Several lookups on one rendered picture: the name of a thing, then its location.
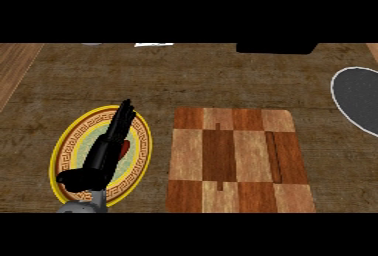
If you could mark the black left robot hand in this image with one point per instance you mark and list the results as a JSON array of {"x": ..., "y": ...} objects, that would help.
[{"x": 100, "y": 156}]

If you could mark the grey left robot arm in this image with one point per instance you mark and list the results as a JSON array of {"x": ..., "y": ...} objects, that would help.
[{"x": 84, "y": 204}]

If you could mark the red tomato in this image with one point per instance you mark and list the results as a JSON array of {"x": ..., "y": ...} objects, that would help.
[{"x": 124, "y": 147}]

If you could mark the checkered wooden cutting board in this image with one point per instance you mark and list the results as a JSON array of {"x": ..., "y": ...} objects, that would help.
[{"x": 239, "y": 160}]

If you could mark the dark grey pan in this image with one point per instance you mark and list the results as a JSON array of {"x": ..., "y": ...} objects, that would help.
[{"x": 357, "y": 98}]

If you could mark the yellow rimmed patterned plate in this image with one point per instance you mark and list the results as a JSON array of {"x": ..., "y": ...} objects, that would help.
[{"x": 133, "y": 133}]

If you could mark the grey round object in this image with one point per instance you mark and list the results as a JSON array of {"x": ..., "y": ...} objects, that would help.
[{"x": 92, "y": 43}]

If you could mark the white flat object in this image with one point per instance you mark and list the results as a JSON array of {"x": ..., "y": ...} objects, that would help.
[{"x": 154, "y": 44}]

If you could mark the black appliance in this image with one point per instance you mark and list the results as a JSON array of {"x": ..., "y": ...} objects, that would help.
[{"x": 275, "y": 48}]

